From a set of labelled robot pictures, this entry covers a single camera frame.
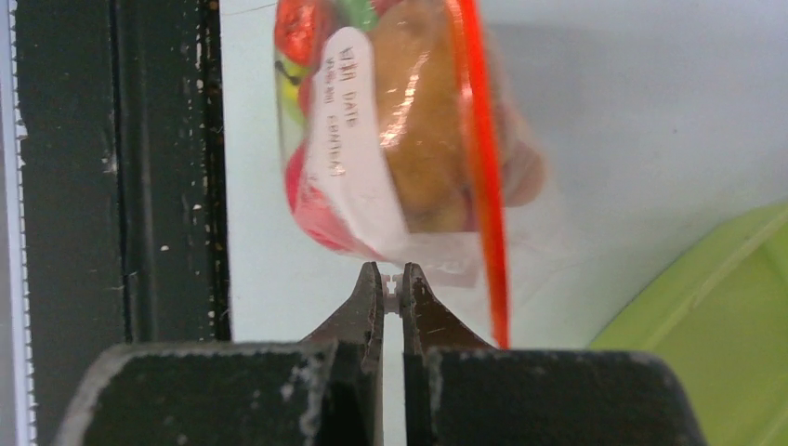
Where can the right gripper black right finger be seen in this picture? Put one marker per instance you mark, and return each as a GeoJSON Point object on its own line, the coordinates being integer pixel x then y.
{"type": "Point", "coordinates": [460, 390]}

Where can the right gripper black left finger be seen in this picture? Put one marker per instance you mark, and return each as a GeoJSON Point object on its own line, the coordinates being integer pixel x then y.
{"type": "Point", "coordinates": [325, 389]}

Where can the red apple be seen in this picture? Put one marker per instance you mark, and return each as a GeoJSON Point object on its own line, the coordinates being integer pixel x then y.
{"type": "Point", "coordinates": [312, 212]}

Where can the clear zip bag orange zipper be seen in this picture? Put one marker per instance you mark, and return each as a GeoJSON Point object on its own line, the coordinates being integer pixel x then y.
{"type": "Point", "coordinates": [344, 159]}

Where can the green pear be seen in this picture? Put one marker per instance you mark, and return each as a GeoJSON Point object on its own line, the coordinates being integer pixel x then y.
{"type": "Point", "coordinates": [289, 77]}

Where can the brown kiwi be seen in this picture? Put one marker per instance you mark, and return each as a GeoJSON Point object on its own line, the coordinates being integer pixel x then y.
{"type": "Point", "coordinates": [418, 120]}

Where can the red chili pepper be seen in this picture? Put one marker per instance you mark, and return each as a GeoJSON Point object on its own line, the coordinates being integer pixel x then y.
{"type": "Point", "coordinates": [301, 28]}

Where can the green cucumber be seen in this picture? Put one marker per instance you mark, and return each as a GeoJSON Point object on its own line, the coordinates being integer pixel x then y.
{"type": "Point", "coordinates": [360, 14]}

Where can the green plastic bin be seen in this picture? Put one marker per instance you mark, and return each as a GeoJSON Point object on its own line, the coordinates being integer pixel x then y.
{"type": "Point", "coordinates": [718, 317]}

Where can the grey cable duct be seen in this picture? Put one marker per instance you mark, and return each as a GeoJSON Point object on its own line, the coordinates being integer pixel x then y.
{"type": "Point", "coordinates": [18, 404]}

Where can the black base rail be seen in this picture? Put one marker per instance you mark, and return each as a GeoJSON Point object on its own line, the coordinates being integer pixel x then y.
{"type": "Point", "coordinates": [123, 182]}

